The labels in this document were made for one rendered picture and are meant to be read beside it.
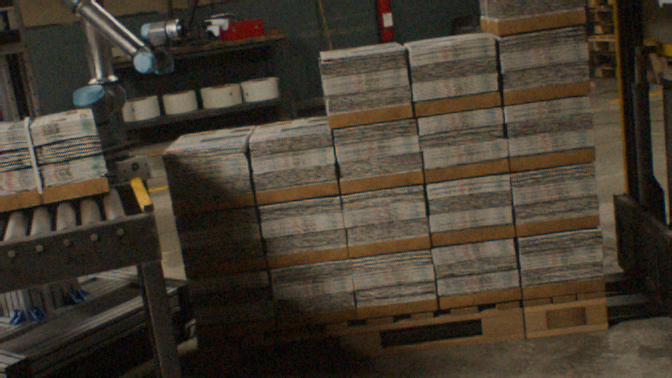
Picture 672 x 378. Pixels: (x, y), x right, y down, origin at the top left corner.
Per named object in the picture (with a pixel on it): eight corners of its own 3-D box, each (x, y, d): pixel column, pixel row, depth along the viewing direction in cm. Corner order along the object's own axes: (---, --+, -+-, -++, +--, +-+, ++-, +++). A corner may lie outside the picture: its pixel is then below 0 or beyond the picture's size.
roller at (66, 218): (72, 213, 270) (76, 197, 269) (74, 250, 225) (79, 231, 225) (55, 209, 268) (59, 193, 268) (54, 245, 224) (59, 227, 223)
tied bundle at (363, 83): (327, 115, 337) (318, 54, 332) (404, 104, 336) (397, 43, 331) (328, 130, 300) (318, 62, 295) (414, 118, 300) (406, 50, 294)
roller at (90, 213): (94, 208, 271) (98, 193, 271) (100, 245, 227) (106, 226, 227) (77, 205, 270) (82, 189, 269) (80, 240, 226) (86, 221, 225)
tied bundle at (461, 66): (408, 104, 336) (400, 42, 331) (486, 93, 335) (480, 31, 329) (414, 119, 299) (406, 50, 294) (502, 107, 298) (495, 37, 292)
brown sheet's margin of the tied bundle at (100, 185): (106, 176, 287) (103, 163, 286) (110, 191, 260) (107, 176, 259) (54, 186, 283) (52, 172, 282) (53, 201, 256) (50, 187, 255)
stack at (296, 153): (216, 336, 358) (180, 134, 340) (507, 300, 353) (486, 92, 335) (201, 378, 320) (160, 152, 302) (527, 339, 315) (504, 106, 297)
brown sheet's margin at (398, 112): (327, 113, 336) (325, 102, 336) (402, 102, 336) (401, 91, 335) (328, 128, 300) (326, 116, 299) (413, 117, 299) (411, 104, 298)
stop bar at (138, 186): (141, 182, 271) (140, 176, 271) (156, 210, 230) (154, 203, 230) (130, 184, 270) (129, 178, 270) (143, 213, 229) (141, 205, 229)
